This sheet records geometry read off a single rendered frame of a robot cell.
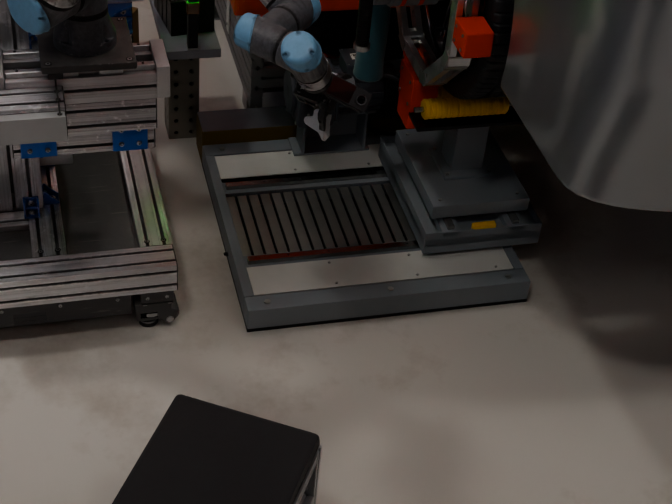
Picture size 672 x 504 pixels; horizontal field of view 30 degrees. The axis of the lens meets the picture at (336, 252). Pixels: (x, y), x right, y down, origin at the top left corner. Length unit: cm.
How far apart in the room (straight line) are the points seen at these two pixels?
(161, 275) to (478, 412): 91
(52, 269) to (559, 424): 139
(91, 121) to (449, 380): 117
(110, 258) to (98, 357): 27
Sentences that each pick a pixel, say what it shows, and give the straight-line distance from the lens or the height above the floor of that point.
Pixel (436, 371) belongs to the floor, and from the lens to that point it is 344.
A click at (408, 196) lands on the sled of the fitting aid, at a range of 375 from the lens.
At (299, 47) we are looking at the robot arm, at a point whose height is 113.
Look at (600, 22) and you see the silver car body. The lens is 267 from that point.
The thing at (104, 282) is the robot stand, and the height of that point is 19.
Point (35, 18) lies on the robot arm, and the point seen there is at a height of 98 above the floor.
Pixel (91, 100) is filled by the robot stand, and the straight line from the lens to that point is 315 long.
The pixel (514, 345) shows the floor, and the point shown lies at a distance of 357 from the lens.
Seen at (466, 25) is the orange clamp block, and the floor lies 88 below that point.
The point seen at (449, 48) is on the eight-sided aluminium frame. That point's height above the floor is 79.
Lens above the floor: 240
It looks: 39 degrees down
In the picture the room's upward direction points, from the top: 6 degrees clockwise
